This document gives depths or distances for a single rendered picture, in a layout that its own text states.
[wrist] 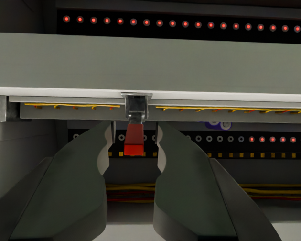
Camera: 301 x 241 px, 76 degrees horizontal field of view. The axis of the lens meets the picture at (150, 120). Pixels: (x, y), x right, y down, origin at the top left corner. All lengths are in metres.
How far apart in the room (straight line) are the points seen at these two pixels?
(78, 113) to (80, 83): 0.08
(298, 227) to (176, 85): 0.22
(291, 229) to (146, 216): 0.19
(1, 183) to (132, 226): 0.16
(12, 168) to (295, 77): 0.33
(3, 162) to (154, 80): 0.21
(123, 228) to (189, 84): 0.17
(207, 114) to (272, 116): 0.08
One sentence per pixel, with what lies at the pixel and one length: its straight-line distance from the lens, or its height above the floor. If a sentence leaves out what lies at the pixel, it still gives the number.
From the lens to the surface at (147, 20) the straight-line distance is 0.34.
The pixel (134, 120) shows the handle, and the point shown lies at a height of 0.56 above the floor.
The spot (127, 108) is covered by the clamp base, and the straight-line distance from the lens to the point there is 0.17.
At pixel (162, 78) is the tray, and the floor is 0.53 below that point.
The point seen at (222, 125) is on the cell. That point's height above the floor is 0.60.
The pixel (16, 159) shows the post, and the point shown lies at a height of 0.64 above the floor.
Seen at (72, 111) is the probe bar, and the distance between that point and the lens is 0.25.
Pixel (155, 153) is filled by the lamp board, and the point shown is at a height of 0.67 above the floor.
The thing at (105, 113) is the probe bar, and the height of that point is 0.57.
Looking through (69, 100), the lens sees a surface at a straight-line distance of 0.23.
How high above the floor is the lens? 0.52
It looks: 16 degrees up
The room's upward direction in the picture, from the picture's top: 178 degrees counter-clockwise
